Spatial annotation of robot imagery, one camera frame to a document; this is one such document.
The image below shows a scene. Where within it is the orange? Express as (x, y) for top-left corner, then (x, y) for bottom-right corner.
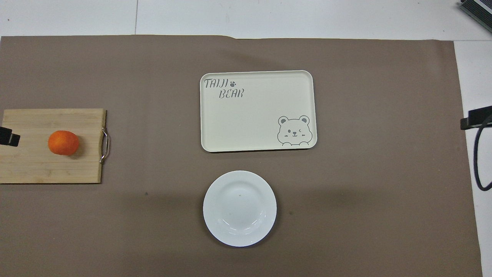
(48, 130), (80, 156)

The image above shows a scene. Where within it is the black stand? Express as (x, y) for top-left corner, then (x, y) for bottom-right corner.
(457, 0), (492, 22)

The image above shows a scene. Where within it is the cream tray with bear print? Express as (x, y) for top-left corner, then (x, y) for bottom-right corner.
(199, 70), (318, 153)

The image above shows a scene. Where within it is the black cable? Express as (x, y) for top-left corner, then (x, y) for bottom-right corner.
(473, 114), (492, 192)

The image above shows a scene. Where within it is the wooden cutting board, metal handle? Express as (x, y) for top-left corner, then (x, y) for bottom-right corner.
(0, 108), (111, 184)

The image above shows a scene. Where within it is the white round plate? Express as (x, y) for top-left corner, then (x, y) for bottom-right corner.
(203, 170), (278, 247)

